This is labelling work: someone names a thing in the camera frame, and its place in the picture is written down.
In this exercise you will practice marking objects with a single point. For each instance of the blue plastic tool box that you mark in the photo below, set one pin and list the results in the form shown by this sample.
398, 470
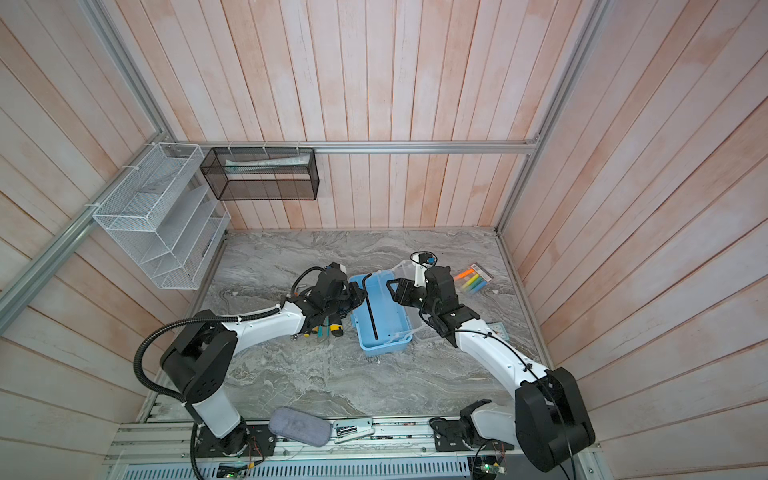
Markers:
392, 321

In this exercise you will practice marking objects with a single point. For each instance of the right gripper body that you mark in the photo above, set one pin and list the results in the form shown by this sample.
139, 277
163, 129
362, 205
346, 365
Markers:
421, 297

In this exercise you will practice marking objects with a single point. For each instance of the black mesh wall basket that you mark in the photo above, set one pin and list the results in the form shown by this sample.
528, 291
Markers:
262, 173

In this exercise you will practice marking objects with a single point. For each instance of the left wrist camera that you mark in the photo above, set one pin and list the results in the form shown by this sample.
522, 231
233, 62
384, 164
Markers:
337, 266

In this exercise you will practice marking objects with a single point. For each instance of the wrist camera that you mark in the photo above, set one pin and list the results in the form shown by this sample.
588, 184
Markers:
423, 260
337, 266

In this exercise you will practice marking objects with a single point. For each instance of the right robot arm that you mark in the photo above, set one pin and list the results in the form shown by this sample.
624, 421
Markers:
548, 421

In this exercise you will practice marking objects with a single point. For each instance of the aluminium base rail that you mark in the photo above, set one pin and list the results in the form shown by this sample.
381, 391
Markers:
397, 448

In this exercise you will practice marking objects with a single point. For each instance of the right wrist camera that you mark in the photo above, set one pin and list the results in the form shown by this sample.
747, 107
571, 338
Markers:
423, 260

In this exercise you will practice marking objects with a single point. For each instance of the white wire mesh shelf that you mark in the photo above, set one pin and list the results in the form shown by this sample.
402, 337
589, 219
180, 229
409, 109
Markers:
170, 227

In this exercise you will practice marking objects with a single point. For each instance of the grey fabric pouch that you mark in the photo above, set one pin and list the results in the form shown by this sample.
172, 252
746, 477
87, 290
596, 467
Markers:
300, 426

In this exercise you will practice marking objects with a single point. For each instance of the pack of coloured markers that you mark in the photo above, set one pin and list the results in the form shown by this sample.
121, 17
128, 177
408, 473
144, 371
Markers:
473, 279

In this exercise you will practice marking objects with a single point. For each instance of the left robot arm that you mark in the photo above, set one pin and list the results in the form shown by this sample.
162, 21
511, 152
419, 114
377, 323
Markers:
198, 359

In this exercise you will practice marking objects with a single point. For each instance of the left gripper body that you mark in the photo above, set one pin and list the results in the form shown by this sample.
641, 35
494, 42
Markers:
338, 304

